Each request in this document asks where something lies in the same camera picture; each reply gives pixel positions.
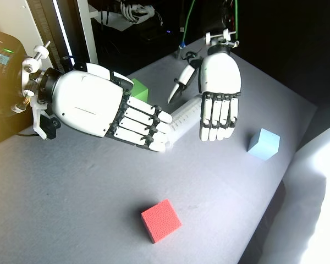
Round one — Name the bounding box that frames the green foam cube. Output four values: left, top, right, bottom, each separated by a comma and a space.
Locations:
130, 78, 150, 103

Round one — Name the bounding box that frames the white backdrop sheet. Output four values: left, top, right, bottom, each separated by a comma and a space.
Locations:
260, 107, 330, 264

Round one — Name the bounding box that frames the white robot body column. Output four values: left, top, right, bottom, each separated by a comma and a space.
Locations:
24, 0, 99, 72

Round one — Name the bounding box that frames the light blue foam cube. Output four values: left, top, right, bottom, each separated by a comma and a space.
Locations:
246, 128, 281, 162

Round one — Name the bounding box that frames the spare white robot hand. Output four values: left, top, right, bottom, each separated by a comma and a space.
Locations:
120, 0, 156, 24

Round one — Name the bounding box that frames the green cable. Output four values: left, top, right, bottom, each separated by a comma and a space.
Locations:
234, 0, 240, 41
179, 0, 196, 50

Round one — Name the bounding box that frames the red foam cube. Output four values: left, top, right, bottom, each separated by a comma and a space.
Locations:
140, 199, 183, 245

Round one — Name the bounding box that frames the grey table cloth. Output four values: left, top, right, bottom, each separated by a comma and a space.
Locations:
0, 37, 318, 264

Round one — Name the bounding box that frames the large translucent plastic syringe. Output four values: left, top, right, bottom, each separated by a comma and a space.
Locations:
162, 97, 203, 152

